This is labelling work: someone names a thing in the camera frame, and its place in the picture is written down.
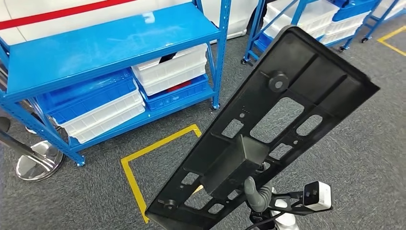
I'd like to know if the black plastic plate bracket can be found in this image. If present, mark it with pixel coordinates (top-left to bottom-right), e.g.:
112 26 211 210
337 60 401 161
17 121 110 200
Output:
145 25 380 230

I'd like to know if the red plastic part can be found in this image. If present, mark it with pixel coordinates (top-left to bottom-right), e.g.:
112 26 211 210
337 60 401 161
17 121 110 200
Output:
166 80 192 93

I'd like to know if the blue metal shelf rack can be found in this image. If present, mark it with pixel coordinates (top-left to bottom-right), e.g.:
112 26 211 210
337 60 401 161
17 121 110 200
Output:
0 0 232 167

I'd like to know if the blue plastic bin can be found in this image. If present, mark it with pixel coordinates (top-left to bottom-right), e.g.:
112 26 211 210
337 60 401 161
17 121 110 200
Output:
35 67 137 126
328 0 380 22
136 73 210 112

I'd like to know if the blue rack with casters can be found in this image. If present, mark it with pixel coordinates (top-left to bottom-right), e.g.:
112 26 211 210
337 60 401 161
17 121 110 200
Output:
240 0 406 66

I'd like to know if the white car with red stripe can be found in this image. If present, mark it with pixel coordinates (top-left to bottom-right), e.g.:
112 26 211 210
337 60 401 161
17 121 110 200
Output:
0 0 259 46

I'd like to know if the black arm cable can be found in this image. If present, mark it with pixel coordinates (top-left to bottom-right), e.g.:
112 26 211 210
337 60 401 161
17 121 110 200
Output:
246 211 286 230

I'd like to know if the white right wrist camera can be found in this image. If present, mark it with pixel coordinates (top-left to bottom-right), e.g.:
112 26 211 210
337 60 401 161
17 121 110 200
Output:
303 181 333 212

